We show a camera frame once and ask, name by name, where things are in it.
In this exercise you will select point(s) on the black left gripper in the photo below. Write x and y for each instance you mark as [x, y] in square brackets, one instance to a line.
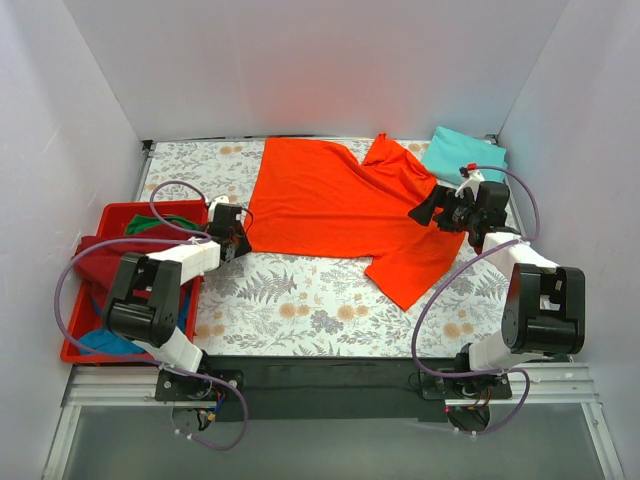
[237, 245]

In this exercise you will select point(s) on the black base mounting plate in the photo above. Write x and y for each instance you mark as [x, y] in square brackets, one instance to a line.
[319, 388]

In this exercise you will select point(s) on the floral patterned table mat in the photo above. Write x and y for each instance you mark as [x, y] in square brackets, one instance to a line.
[270, 304]

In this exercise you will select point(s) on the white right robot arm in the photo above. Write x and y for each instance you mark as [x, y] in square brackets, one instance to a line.
[544, 313]

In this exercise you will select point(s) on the folded teal t shirt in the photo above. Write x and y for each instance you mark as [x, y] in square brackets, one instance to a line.
[449, 151]

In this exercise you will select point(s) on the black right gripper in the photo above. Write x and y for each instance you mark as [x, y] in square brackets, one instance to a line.
[444, 210]

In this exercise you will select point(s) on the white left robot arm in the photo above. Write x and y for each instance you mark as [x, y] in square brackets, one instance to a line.
[144, 300]

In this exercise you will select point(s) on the dark red t shirt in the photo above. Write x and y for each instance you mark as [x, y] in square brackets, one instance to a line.
[98, 268]

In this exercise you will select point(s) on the green t shirt in bin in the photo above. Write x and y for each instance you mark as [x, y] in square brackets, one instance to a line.
[140, 223]

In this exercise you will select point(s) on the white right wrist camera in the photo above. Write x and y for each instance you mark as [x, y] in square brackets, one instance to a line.
[472, 178]

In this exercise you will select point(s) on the blue t shirt in bin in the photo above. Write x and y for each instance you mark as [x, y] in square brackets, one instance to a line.
[107, 342]

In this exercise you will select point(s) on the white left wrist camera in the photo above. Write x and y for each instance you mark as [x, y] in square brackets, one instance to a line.
[219, 199]

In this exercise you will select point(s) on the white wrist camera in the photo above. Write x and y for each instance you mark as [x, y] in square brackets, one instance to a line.
[472, 178]
[219, 199]

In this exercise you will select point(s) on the red plastic bin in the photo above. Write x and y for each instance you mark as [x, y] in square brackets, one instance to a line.
[85, 317]

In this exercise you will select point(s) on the orange t shirt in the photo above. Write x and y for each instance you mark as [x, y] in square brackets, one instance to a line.
[314, 198]

